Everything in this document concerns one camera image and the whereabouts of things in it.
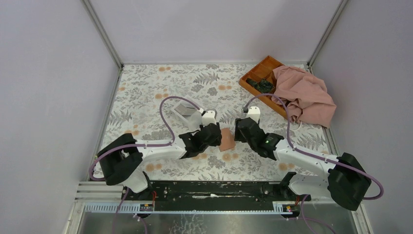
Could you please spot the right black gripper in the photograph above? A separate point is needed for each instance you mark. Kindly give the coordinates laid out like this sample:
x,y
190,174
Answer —
x,y
238,135

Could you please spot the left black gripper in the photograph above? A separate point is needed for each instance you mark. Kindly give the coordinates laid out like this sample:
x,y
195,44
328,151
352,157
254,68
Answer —
x,y
217,142

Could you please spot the tan leather card holder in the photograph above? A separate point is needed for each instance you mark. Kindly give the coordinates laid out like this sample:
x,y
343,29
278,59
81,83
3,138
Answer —
x,y
227,141

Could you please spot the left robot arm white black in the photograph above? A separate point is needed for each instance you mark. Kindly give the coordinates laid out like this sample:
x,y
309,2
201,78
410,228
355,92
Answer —
x,y
119,161

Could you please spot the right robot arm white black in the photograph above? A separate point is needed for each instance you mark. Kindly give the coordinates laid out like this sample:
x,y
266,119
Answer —
x,y
340,178

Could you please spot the white plastic card box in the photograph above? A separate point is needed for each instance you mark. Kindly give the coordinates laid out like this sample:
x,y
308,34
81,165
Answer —
x,y
193,122

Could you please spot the silver cards in box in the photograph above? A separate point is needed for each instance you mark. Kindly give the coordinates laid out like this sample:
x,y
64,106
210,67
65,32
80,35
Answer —
x,y
185,110

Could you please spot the dark green items in tray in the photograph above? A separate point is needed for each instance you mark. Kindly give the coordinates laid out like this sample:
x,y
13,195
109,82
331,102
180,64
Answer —
x,y
260,87

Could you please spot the orange wooden tray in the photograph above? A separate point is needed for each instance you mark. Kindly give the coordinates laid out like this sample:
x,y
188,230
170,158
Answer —
x,y
264,71

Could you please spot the pink cloth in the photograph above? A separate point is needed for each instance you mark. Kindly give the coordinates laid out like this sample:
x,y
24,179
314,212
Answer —
x,y
304,95

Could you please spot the floral table mat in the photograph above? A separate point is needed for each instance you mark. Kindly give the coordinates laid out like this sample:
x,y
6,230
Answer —
x,y
142,107

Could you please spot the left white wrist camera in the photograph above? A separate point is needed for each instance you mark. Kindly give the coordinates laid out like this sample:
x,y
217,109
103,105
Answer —
x,y
208,117

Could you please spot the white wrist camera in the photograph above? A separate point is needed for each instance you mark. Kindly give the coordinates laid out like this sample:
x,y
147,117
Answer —
x,y
253,112
208,117

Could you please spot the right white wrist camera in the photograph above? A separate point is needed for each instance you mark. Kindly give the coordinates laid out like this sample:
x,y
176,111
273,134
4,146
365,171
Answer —
x,y
253,112

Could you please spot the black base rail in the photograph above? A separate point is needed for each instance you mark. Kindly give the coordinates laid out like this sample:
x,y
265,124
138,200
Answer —
x,y
216,196

